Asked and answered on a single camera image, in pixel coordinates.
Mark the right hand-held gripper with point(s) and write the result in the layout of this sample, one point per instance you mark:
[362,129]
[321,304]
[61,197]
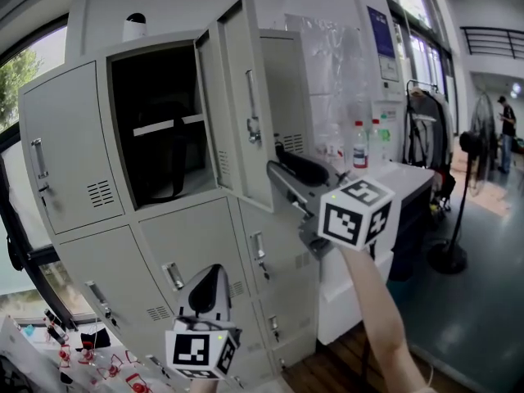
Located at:
[340,223]

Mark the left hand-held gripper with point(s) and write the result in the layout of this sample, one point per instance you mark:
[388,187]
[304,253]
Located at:
[188,350]

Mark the grey metal locker cabinet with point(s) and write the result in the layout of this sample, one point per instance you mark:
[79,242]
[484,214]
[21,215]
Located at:
[82,158]

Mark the person's right forearm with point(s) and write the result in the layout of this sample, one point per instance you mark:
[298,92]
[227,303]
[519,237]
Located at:
[376,322]

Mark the cluster of clear plastic bottles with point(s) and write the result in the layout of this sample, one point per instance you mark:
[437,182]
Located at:
[360,145]

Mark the black cloth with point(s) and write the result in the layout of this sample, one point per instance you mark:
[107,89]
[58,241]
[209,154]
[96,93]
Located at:
[94,339]

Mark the grey table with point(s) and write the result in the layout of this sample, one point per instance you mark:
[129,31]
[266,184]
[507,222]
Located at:
[413,186]

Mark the small white foam box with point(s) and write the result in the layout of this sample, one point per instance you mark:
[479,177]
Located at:
[335,322]

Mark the clothes rack with garments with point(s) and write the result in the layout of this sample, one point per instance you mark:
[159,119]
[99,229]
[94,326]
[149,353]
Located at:
[430,137]

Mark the wooden slatted platform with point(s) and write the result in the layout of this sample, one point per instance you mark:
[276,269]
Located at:
[327,367]

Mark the white notice sheet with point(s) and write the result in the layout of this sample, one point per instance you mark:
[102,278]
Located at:
[389,68]

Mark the black bottle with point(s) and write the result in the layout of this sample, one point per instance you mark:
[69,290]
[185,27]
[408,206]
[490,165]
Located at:
[49,315]
[57,332]

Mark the black and white device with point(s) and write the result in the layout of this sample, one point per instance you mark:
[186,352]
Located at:
[66,378]

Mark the blue poster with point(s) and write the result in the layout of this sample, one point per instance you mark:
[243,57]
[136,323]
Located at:
[380,31]

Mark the teal packet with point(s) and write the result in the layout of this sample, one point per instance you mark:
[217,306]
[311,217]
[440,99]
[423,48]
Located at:
[28,330]

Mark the black standing fan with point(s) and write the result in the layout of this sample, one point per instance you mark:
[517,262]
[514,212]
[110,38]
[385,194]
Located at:
[471,142]

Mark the large industrial fan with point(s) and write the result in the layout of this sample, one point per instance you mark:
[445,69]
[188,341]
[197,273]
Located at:
[483,137]

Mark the white carton box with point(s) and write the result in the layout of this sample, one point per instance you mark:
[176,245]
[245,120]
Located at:
[20,358]

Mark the black tripod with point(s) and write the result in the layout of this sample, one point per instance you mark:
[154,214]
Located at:
[8,377]

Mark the black balcony railing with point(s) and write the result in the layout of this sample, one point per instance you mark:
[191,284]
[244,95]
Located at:
[491,41]

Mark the clear plastic wall sheet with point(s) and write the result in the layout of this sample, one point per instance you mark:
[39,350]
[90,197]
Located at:
[327,76]

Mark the black window frame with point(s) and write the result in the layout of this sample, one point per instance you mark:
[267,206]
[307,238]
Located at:
[41,254]

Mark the white dome camera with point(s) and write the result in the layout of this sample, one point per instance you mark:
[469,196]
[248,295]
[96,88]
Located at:
[134,27]

